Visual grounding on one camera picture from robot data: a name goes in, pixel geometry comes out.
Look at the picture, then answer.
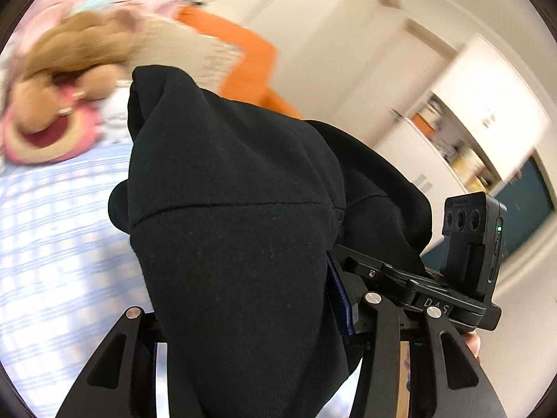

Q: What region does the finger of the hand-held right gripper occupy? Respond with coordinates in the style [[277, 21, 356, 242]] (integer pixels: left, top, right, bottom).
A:
[[334, 244, 418, 308]]

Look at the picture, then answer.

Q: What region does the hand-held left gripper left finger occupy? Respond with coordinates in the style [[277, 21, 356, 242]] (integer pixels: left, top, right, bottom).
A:
[[54, 307, 170, 418]]

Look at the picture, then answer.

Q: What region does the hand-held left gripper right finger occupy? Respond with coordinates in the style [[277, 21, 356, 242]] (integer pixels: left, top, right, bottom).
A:
[[325, 256, 511, 418]]

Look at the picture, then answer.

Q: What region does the black hooded sweatshirt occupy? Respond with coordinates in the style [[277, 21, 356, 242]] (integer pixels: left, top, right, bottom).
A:
[[108, 64, 431, 418]]

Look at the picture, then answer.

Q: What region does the person's right hand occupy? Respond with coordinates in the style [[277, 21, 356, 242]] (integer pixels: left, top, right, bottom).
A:
[[463, 333, 483, 366]]

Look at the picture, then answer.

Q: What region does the dark teal panel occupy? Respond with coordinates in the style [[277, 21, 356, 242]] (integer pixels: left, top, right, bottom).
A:
[[424, 152, 557, 264]]

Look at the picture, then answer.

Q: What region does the shelf of books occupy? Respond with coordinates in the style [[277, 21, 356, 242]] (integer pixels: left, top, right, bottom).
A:
[[409, 93, 503, 194]]

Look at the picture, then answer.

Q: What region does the blue plaid blanket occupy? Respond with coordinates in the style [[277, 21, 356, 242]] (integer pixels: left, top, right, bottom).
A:
[[0, 139, 168, 403]]

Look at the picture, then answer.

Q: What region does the white cabinet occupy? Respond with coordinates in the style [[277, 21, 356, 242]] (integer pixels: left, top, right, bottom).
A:
[[431, 35, 553, 184]]

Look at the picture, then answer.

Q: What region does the white door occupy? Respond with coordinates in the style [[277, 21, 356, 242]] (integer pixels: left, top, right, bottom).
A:
[[300, 20, 453, 149]]

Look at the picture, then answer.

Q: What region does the pink plush bear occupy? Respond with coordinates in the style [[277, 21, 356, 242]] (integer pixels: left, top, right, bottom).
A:
[[0, 63, 105, 165]]

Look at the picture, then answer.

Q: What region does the white soft toy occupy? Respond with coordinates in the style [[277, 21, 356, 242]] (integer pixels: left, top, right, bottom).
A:
[[103, 89, 132, 145]]

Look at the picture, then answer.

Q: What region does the brown plush toy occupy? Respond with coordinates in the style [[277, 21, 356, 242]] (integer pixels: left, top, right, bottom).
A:
[[19, 11, 149, 80]]

